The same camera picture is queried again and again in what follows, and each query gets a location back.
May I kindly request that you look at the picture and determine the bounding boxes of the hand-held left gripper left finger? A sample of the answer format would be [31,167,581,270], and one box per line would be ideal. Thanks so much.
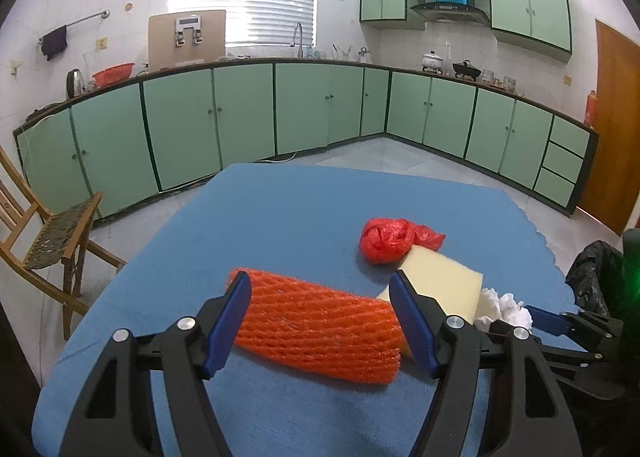
[59,271,252,457]

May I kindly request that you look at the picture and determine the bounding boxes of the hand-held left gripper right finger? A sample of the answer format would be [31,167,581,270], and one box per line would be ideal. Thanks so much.
[387,269,585,457]

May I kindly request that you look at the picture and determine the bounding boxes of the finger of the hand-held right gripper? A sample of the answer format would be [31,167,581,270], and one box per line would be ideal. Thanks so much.
[487,319,608,385]
[522,304,621,355]

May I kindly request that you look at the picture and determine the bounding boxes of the white tissue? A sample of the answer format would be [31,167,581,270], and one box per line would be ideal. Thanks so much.
[472,287,533,333]

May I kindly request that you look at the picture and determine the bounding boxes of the bin with black bag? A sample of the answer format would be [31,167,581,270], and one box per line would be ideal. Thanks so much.
[565,238,626,320]

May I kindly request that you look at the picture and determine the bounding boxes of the orange foam net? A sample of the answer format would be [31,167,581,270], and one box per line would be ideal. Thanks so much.
[226,267,405,385]

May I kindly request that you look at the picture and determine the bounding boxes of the yellow sponge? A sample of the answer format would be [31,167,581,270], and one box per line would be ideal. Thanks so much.
[375,244,485,363]

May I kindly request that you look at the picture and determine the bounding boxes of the red plastic bag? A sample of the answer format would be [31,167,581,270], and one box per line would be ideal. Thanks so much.
[359,218,446,266]

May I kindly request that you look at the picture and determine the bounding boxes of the blue table cloth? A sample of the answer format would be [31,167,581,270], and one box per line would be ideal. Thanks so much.
[31,163,576,457]

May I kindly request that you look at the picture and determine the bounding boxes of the wooden chair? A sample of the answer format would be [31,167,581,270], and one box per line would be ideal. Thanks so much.
[0,147,126,340]

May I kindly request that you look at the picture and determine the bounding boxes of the wooden door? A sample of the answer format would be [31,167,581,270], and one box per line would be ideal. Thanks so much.
[575,19,640,235]

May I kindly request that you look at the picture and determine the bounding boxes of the green base cabinets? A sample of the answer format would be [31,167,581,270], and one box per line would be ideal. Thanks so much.
[12,59,600,218]

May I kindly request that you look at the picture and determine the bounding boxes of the black wok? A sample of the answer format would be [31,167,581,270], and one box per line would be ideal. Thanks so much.
[452,60,482,80]

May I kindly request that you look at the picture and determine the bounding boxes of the red plastic basin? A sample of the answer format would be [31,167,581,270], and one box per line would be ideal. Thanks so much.
[92,63,136,88]

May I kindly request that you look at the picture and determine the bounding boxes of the brown cardboard box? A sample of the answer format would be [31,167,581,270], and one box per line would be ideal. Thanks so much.
[148,10,227,72]

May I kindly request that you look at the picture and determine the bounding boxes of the dark towel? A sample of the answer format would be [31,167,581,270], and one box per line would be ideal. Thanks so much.
[41,26,68,62]

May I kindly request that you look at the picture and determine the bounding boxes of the metal towel bar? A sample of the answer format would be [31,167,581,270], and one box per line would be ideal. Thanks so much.
[39,10,111,44]

